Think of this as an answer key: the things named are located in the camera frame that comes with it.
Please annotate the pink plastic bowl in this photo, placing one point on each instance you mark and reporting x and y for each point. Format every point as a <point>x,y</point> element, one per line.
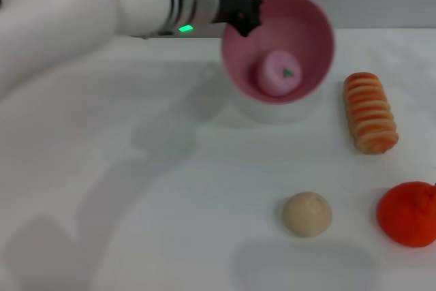
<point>306,32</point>

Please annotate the pink peach toy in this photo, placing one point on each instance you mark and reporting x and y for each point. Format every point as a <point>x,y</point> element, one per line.
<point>279,74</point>

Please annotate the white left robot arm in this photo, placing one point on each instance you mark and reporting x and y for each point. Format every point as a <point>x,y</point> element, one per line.
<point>85,11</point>

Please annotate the orange striped bread loaf toy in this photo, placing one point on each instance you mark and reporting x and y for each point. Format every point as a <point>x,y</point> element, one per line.
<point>369,114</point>

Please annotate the beige steamed bun toy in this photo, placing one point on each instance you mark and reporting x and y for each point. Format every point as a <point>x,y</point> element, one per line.
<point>306,214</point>

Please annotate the red-orange persimmon toy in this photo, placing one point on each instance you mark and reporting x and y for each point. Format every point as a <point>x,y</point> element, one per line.
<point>405,216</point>

